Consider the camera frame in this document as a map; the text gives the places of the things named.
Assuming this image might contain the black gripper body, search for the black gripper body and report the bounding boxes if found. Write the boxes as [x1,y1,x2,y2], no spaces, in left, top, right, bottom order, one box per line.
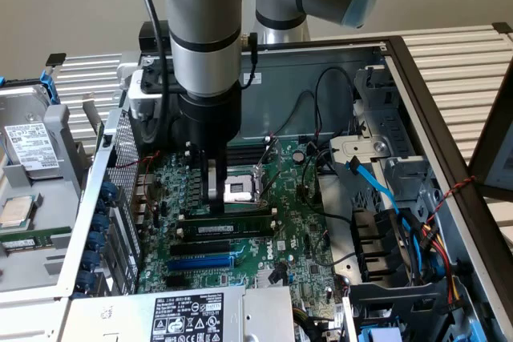
[177,83,243,155]

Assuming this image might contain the green RAM stick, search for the green RAM stick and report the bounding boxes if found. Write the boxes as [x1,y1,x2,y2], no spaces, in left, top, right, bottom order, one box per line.
[182,215,277,241]
[0,227,72,255]

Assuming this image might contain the CPU socket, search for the CPU socket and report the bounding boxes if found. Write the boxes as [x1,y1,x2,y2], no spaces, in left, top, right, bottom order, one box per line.
[224,169,262,210]

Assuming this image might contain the white case sticker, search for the white case sticker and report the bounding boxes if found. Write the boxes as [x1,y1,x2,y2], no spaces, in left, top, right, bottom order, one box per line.
[240,70,264,87]

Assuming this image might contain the long black expansion slot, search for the long black expansion slot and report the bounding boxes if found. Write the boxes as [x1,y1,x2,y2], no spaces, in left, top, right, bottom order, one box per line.
[169,239,232,257]

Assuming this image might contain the grey open PC case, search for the grey open PC case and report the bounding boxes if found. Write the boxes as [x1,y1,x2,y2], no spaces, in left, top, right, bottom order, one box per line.
[55,35,513,342]

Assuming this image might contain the blue expansion slot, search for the blue expansion slot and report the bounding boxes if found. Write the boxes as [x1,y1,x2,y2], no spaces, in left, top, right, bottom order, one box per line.
[166,251,236,274]

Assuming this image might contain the green Dell motherboard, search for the green Dell motherboard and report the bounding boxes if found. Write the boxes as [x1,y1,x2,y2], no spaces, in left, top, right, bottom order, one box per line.
[135,137,341,311]

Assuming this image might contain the short black expansion slot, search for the short black expansion slot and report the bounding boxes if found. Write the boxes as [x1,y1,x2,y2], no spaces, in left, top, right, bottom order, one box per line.
[165,275,192,290]

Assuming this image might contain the black box with port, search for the black box with port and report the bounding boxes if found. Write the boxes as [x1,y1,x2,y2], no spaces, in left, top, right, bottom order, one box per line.
[139,20,170,53]

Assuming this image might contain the blue card retention clips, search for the blue card retention clips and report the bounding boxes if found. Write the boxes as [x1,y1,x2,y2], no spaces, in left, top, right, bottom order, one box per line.
[75,179,119,297]

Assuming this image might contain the black power supply label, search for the black power supply label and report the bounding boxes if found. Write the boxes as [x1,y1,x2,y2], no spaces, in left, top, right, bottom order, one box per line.
[150,292,225,342]

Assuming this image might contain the silver power supply unit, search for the silver power supply unit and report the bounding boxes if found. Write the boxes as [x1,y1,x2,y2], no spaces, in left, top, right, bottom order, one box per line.
[59,284,300,342]

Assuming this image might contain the grey parts rack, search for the grey parts rack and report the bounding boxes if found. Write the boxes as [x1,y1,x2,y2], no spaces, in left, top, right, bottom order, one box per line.
[0,103,91,305]

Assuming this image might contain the silver disk bay cage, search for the silver disk bay cage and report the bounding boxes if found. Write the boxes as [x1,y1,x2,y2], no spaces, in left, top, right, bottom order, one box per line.
[328,63,438,219]

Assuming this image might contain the silver hard disk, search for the silver hard disk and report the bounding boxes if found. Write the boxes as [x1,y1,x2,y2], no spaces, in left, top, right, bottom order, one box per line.
[0,84,66,181]

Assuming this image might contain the silver CPU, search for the silver CPU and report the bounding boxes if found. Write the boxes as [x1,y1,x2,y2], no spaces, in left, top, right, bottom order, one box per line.
[0,196,36,231]

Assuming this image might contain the dark metal disk bay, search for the dark metal disk bay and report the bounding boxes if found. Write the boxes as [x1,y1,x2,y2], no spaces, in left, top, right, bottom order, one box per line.
[342,277,458,342]

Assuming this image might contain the blue plastic latch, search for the blue plastic latch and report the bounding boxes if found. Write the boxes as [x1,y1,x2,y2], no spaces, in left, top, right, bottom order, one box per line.
[358,325,406,342]

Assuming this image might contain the dark framed panel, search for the dark framed panel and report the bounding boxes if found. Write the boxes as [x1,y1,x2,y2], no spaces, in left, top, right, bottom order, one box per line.
[467,65,513,201]

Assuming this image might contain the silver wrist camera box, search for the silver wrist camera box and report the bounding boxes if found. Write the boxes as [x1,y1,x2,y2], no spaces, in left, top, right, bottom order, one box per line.
[127,68,180,121]

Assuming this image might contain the thin red wire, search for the thin red wire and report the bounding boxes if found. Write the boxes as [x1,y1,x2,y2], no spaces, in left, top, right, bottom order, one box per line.
[113,151,162,170]

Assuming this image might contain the black arched wire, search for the black arched wire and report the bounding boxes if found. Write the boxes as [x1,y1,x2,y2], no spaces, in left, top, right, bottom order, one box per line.
[274,88,317,137]

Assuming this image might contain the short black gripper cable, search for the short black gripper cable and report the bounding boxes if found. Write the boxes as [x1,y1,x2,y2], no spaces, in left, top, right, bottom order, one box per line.
[239,31,260,89]

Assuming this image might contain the long black looped wire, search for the long black looped wire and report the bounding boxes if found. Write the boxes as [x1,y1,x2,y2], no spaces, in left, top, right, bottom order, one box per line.
[313,66,357,137]

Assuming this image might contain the graphics card silver bracket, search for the graphics card silver bracket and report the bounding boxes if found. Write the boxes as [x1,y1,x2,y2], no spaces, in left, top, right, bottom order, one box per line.
[82,93,106,151]

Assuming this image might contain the black wire plug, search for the black wire plug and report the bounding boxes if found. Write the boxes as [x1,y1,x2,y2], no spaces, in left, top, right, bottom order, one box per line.
[267,262,289,285]

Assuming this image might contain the blue disk carrier bracket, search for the blue disk carrier bracket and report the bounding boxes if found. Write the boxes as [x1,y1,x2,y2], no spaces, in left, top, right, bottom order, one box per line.
[0,68,61,107]

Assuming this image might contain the blue SATA wire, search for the blue SATA wire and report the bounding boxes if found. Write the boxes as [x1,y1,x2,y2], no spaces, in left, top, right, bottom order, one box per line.
[344,155,402,215]

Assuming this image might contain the black plastic fan duct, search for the black plastic fan duct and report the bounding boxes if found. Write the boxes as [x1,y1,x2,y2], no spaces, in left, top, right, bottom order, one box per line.
[349,206,416,284]

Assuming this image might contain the red yellow black wire bundle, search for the red yellow black wire bundle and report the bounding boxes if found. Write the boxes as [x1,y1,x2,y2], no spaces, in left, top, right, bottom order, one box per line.
[410,213,464,311]

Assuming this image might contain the red black twisted wire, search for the red black twisted wire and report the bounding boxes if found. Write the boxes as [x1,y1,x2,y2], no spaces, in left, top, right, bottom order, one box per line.
[424,175,477,227]

